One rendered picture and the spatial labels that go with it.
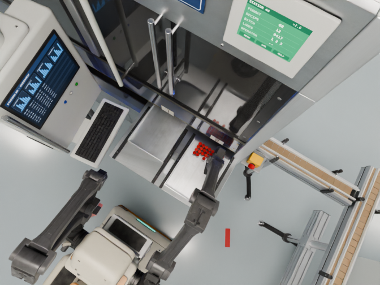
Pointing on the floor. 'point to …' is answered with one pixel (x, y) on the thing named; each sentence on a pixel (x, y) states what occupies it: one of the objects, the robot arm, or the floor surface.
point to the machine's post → (320, 84)
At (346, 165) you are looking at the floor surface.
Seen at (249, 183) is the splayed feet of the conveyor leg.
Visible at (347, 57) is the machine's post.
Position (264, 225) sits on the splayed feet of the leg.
